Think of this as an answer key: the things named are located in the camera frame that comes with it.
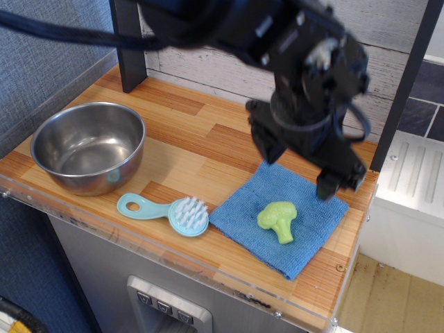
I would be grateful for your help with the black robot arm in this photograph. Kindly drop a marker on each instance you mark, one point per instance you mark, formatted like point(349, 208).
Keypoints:
point(318, 68)

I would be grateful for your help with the blue cloth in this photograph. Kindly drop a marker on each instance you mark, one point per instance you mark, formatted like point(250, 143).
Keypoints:
point(236, 218)

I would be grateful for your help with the clear acrylic edge guard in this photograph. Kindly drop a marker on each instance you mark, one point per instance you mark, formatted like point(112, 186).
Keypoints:
point(54, 207)

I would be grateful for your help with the stainless steel bowl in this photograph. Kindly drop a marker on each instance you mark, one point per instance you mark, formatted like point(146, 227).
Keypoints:
point(92, 148)

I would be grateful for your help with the green toy broccoli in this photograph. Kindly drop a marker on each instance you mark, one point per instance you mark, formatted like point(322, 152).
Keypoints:
point(278, 216)

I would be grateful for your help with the black post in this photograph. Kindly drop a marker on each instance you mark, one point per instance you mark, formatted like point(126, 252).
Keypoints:
point(421, 42)
point(125, 21)

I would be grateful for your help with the white toy sink unit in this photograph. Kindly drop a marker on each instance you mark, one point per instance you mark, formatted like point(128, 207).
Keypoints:
point(404, 228)

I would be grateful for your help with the left black post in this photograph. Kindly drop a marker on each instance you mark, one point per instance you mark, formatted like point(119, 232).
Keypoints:
point(125, 21)

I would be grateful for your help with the teal dish brush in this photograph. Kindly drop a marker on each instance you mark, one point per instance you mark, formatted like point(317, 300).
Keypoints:
point(187, 216)

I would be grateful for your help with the silver dispenser panel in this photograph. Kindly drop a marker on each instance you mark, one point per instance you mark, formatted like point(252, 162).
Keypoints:
point(159, 310)

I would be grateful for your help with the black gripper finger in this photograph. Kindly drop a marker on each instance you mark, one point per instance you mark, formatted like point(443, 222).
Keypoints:
point(267, 140)
point(328, 183)

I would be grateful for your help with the grey toy fridge cabinet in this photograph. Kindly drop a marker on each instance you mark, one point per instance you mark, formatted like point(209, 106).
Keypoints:
point(102, 265)

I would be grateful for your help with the right black post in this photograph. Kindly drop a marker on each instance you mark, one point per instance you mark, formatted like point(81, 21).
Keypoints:
point(421, 42)

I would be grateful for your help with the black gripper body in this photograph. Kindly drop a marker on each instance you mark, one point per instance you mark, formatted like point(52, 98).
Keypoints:
point(322, 143)

